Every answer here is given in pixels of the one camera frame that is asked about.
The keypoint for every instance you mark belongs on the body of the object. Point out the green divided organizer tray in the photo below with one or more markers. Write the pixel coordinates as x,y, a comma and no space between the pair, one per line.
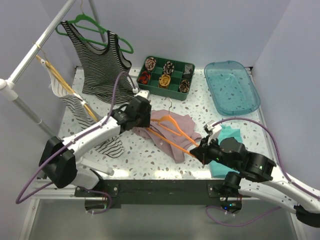
176,77

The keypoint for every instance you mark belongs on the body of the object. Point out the teal folded cloth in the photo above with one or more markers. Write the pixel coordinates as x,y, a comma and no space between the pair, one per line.
218,170

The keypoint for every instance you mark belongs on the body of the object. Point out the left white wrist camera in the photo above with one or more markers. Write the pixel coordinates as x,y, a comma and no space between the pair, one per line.
143,93

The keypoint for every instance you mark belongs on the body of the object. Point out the yellow hanger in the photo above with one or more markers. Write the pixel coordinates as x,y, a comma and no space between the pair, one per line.
59,85

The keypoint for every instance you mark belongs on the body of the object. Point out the pink floral rolled tie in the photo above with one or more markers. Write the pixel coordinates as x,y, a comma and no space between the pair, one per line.
150,63

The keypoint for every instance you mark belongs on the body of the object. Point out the orange black rolled tie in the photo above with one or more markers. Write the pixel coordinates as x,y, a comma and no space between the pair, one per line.
144,77

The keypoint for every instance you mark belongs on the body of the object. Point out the grey folded cloth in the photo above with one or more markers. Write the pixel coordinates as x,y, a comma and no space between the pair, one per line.
188,71

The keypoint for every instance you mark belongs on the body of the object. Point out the teal plastic basin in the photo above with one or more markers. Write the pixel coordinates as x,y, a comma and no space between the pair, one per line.
231,88

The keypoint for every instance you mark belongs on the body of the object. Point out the orange hanger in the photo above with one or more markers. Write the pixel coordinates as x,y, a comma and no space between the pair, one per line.
178,132

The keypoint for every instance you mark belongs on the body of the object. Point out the brown floral rolled tie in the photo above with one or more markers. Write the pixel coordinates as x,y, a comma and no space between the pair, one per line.
184,86

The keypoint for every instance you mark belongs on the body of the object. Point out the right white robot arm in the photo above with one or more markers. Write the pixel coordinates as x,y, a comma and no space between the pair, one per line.
255,175

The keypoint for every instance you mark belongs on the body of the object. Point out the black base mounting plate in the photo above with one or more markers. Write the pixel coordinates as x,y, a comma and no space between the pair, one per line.
116,193

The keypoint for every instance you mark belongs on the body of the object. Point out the yellow rolled tie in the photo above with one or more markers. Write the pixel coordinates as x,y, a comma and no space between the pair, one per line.
164,81

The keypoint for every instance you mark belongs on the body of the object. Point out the dark floral rolled tie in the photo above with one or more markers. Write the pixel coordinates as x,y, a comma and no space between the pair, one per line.
168,68

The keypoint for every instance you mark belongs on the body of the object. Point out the black striped tank top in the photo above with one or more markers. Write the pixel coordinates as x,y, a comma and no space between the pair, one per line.
102,66

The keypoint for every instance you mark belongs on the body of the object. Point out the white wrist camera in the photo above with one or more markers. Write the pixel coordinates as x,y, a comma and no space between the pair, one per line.
213,130
143,93

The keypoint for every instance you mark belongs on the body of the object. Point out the green hanger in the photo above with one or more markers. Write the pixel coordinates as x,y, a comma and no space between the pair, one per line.
100,31

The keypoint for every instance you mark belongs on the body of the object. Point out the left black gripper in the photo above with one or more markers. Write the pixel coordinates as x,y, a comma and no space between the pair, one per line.
145,122

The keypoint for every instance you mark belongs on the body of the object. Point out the white striped tank top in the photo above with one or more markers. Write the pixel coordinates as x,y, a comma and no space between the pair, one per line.
112,147

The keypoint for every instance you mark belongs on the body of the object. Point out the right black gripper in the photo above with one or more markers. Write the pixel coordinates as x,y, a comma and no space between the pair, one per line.
201,151

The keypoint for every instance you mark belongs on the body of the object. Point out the silver clothes rack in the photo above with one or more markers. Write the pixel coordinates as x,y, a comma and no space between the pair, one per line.
22,140

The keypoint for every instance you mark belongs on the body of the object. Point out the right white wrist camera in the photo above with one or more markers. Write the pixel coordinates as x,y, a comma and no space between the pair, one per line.
213,130

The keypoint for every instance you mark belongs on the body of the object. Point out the pink tank top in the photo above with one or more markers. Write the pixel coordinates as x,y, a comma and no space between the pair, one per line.
185,123

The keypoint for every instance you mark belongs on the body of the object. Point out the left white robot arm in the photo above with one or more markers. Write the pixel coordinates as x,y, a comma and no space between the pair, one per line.
61,158

